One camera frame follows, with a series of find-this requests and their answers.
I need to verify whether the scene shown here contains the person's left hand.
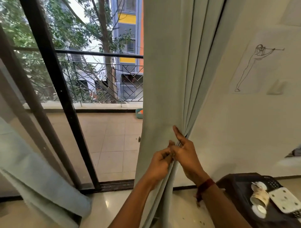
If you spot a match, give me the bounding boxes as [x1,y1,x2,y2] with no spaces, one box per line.
[143,140,176,186]

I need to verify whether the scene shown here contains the person's right hand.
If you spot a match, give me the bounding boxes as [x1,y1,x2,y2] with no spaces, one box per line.
[169,126,210,186]

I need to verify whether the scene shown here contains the dark plastic tray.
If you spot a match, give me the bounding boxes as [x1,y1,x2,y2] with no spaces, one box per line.
[231,173,301,228]

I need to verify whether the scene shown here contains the white cup colourful print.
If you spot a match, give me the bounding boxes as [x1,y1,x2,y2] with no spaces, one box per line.
[251,181,268,192]

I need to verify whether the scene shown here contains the cream cup red flowers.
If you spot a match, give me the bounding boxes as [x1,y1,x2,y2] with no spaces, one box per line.
[250,189,270,207]

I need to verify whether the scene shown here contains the light teal curtain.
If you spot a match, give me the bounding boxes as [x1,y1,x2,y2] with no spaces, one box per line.
[0,117,92,228]
[134,0,245,228]

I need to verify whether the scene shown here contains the white square device with feet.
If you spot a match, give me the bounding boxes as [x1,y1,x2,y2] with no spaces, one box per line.
[269,187,301,214]

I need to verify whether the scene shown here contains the person's left forearm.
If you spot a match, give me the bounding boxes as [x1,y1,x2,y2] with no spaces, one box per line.
[108,178,156,228]

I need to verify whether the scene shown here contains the red wrist band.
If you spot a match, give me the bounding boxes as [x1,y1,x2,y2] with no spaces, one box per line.
[195,178,216,203]

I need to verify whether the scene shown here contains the paper sheet with figure drawing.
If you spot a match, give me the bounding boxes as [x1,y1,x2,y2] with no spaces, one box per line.
[229,26,301,96]

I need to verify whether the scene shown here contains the black balcony railing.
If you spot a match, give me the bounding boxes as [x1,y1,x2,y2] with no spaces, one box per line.
[12,46,144,107]

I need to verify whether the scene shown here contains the orange and grey building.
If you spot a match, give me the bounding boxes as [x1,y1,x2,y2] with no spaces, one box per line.
[110,0,144,101]

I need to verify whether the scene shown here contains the grey mesh window screen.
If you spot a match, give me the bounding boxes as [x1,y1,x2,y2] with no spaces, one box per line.
[0,23,82,198]

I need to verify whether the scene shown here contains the green tree outside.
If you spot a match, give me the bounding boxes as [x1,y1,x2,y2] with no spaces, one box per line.
[0,0,133,104]

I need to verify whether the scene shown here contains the white wall switch plate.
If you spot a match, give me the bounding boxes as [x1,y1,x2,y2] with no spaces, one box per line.
[267,80,288,96]

